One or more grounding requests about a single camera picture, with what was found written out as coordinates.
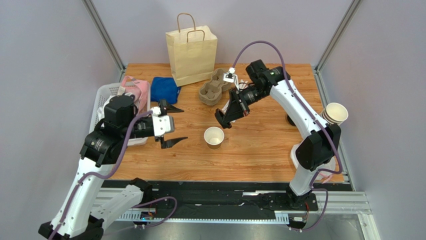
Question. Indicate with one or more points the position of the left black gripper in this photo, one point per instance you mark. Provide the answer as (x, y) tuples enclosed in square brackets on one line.
[(168, 108)]

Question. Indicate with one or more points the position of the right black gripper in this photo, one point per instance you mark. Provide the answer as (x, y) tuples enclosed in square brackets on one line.
[(238, 103)]

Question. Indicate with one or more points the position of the brown paper coffee cup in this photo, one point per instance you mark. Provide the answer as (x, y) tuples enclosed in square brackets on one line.
[(214, 136)]

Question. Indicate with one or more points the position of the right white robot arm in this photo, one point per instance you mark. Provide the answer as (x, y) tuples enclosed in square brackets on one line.
[(320, 138)]

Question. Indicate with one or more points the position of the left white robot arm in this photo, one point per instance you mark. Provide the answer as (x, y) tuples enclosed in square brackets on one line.
[(100, 157)]

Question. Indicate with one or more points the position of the grey pulp cup carrier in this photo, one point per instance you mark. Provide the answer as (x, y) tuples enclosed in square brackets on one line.
[(211, 92)]

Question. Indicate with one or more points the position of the bundle of white wrapped straws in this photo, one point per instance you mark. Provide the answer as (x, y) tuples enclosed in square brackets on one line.
[(233, 92)]

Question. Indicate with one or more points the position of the blue folded cloth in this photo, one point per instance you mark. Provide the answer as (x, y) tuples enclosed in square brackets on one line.
[(164, 88)]

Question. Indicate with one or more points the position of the pink cloth bag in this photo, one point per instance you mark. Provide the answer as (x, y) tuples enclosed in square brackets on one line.
[(140, 89)]

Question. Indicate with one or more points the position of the white plastic basket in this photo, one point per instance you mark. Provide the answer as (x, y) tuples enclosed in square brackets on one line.
[(102, 95)]

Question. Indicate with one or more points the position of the brown paper bag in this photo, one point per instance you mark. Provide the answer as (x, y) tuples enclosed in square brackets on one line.
[(192, 53)]

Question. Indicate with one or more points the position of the stack of paper cups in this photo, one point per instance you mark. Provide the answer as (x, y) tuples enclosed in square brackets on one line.
[(335, 113)]

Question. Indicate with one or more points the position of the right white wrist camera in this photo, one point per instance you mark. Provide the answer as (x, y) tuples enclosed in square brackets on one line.
[(230, 76)]

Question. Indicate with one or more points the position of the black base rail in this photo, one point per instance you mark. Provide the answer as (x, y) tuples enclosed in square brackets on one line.
[(223, 202)]

